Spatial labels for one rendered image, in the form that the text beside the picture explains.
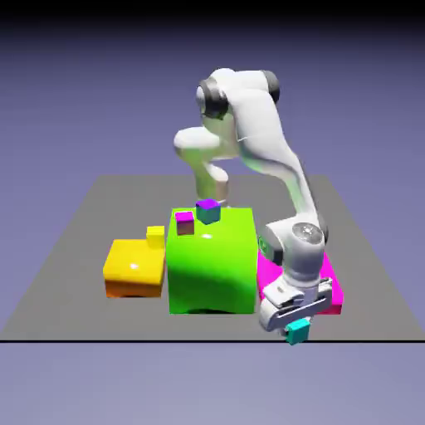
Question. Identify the small yellow cube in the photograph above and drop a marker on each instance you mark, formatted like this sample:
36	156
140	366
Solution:
155	235

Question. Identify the large yellow box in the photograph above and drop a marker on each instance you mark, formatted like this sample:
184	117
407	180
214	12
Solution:
132	269

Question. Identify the large green box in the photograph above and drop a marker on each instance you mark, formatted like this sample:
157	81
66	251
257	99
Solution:
212	262

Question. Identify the small teal cube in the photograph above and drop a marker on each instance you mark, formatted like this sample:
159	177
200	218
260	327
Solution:
297	333

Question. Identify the small purple cube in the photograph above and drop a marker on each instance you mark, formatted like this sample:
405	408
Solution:
208	211

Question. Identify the small magenta cube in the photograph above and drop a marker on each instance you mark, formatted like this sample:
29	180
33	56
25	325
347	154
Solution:
184	223

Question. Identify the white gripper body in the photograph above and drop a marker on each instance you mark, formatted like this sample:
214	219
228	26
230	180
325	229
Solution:
282	313

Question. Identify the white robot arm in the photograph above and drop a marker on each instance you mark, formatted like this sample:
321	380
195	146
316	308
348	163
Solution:
265	139

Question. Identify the large magenta box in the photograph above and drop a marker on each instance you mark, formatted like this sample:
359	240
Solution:
333	289

